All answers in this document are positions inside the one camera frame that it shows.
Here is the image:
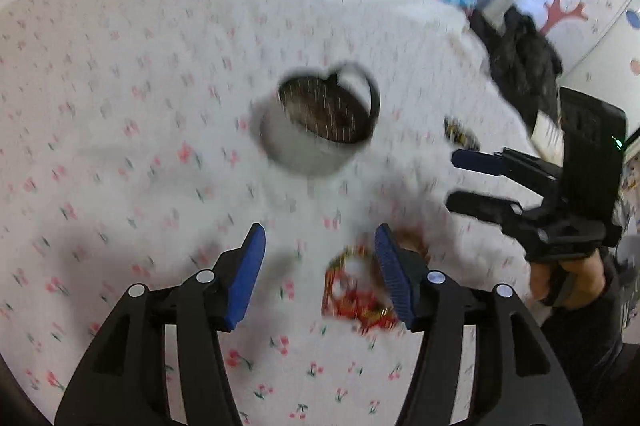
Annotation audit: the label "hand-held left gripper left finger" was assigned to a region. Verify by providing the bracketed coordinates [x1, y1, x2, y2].
[54, 222, 267, 426]

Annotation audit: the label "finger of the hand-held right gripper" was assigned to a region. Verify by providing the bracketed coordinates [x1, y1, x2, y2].
[451, 147, 563, 197]
[446, 191, 548, 257]

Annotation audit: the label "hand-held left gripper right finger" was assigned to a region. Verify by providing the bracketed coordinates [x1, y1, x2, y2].
[374, 223, 585, 426]

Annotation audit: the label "white bead bracelet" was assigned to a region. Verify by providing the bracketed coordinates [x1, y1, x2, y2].
[336, 256, 373, 287]

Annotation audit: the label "yellow cord bracelet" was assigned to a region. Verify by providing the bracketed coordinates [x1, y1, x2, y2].
[325, 248, 401, 332]

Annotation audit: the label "red cord bracelet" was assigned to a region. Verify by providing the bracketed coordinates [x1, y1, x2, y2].
[322, 245, 406, 334]

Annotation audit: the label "round metal tin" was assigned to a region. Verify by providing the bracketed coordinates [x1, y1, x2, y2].
[257, 76, 373, 177]

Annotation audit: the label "brown bead bracelet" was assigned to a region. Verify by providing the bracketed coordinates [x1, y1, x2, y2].
[282, 83, 368, 143]

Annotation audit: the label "person's right forearm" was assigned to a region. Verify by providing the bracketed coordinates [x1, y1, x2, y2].
[542, 251, 640, 426]

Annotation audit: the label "person's right hand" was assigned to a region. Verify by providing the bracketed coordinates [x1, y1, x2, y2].
[530, 251, 608, 309]

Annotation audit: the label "white booklet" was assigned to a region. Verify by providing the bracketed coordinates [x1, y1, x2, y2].
[530, 110, 568, 157]

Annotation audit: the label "black clothing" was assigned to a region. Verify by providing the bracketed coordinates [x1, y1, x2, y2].
[467, 5, 563, 142]

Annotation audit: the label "cherry print bed sheet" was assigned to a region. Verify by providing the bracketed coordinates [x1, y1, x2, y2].
[0, 0, 551, 426]

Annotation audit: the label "dark bead bracelet with pendant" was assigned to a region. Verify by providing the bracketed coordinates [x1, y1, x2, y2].
[442, 116, 481, 149]

